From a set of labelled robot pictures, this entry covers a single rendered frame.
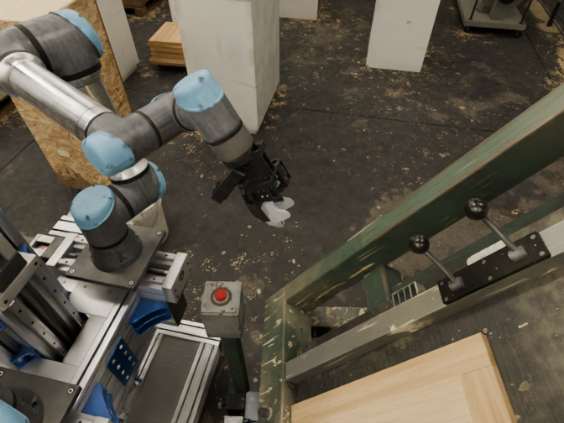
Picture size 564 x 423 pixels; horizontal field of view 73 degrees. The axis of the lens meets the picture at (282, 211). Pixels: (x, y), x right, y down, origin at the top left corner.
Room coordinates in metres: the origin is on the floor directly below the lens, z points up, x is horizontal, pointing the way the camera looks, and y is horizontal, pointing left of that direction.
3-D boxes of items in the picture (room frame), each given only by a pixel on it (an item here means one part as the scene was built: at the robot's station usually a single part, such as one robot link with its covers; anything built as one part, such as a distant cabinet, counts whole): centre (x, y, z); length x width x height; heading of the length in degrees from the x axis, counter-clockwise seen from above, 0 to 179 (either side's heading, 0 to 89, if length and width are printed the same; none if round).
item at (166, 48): (4.11, 1.11, 0.15); 0.61 x 0.52 x 0.31; 168
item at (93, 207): (0.71, 0.51, 1.20); 0.13 x 0.12 x 0.14; 142
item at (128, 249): (0.70, 0.51, 1.09); 0.15 x 0.15 x 0.10
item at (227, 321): (0.61, 0.19, 0.84); 0.12 x 0.12 x 0.18; 88
